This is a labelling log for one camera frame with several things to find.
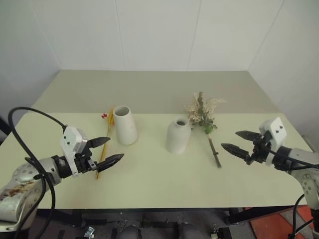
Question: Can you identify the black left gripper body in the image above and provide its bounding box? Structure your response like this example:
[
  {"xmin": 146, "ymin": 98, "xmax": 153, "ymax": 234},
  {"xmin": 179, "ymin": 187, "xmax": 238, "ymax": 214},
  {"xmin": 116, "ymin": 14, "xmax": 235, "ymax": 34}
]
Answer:
[{"xmin": 74, "ymin": 147, "xmax": 98, "ymax": 175}]

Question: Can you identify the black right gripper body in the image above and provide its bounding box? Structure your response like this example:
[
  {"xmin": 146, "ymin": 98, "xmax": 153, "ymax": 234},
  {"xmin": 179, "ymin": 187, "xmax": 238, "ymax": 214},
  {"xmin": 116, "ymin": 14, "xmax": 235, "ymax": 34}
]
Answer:
[{"xmin": 245, "ymin": 134, "xmax": 272, "ymax": 166}]

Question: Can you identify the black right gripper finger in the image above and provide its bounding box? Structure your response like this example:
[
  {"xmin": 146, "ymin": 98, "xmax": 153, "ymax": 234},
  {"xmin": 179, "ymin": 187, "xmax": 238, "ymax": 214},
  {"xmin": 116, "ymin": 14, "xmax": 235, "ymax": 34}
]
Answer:
[
  {"xmin": 235, "ymin": 130, "xmax": 261, "ymax": 143},
  {"xmin": 220, "ymin": 143, "xmax": 250, "ymax": 160}
]

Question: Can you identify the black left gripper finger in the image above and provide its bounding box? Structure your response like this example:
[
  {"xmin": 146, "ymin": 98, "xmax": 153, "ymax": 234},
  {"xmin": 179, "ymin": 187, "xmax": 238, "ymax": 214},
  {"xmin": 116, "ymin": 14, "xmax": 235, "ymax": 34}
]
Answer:
[
  {"xmin": 96, "ymin": 153, "xmax": 125, "ymax": 173},
  {"xmin": 87, "ymin": 136, "xmax": 111, "ymax": 150}
]

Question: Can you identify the white cylindrical vase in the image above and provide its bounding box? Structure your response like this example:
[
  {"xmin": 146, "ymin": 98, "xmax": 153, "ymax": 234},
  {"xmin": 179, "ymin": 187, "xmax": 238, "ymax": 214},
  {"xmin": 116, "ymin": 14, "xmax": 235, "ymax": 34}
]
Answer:
[{"xmin": 113, "ymin": 105, "xmax": 139, "ymax": 146}]

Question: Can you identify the white bottle-shaped vase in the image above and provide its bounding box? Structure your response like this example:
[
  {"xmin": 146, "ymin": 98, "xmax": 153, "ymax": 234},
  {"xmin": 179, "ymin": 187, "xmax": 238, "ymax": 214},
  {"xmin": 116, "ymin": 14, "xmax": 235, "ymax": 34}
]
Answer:
[{"xmin": 165, "ymin": 116, "xmax": 192, "ymax": 155}]

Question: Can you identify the yellow-stemmed flower with red buds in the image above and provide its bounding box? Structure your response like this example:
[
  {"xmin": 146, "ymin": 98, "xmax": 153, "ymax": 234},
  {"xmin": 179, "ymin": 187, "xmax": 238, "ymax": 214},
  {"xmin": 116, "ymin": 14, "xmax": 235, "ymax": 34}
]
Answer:
[{"xmin": 94, "ymin": 106, "xmax": 116, "ymax": 180}]

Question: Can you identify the dried cream and green bouquet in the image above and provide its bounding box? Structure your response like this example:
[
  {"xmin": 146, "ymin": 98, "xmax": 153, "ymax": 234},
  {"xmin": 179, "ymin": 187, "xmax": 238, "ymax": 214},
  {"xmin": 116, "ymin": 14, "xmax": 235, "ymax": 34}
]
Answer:
[{"xmin": 183, "ymin": 91, "xmax": 227, "ymax": 169}]

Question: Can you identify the small metal clip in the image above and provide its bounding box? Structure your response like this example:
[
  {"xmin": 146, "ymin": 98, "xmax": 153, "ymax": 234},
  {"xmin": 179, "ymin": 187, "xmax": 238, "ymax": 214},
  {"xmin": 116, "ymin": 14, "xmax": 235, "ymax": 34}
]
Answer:
[{"xmin": 83, "ymin": 226, "xmax": 97, "ymax": 239}]

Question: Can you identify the dark rounded shape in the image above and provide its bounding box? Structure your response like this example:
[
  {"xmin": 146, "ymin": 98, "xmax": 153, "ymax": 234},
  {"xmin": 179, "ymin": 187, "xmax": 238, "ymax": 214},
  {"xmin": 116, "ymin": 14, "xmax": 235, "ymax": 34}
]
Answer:
[{"xmin": 119, "ymin": 224, "xmax": 144, "ymax": 239}]

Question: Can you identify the red floor mat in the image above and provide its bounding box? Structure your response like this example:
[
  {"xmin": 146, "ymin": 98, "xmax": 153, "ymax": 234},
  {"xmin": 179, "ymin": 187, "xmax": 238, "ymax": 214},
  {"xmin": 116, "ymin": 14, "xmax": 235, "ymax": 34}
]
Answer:
[{"xmin": 249, "ymin": 204, "xmax": 319, "ymax": 239}]

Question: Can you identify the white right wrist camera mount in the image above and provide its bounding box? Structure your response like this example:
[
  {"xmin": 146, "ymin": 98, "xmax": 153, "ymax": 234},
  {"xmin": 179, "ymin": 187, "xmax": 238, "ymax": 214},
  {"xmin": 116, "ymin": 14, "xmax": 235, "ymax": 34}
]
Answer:
[{"xmin": 259, "ymin": 117, "xmax": 289, "ymax": 165}]

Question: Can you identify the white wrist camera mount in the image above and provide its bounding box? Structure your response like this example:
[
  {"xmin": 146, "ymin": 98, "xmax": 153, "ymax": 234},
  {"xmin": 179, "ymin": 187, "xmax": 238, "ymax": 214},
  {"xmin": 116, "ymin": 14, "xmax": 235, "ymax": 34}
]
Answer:
[
  {"xmin": 60, "ymin": 126, "xmax": 88, "ymax": 178},
  {"xmin": 259, "ymin": 117, "xmax": 289, "ymax": 165}
]

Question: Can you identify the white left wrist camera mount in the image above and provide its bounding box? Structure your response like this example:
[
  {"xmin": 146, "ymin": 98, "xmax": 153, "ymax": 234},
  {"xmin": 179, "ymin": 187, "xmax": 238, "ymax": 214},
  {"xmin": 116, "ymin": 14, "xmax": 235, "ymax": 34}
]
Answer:
[{"xmin": 60, "ymin": 126, "xmax": 88, "ymax": 178}]

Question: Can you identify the black table frame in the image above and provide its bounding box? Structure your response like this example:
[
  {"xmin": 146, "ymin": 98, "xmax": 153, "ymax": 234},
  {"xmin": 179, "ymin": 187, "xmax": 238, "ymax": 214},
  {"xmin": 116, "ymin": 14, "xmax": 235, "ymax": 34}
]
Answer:
[{"xmin": 34, "ymin": 205, "xmax": 310, "ymax": 226}]

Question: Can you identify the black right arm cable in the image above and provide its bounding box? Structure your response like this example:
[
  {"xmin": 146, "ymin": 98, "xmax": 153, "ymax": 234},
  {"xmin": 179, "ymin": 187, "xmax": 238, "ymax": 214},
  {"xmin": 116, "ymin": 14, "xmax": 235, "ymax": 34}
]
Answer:
[{"xmin": 270, "ymin": 148, "xmax": 319, "ymax": 239}]

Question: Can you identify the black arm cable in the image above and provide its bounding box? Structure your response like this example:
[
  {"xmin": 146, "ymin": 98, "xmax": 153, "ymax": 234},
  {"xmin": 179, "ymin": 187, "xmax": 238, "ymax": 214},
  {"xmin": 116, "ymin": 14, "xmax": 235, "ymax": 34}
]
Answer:
[
  {"xmin": 8, "ymin": 107, "xmax": 69, "ymax": 225},
  {"xmin": 270, "ymin": 148, "xmax": 319, "ymax": 239}
]

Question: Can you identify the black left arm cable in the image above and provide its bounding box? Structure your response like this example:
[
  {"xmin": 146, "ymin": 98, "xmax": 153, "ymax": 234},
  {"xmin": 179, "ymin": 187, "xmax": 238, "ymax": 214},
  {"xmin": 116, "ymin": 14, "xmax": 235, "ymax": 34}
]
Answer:
[{"xmin": 8, "ymin": 107, "xmax": 69, "ymax": 225}]

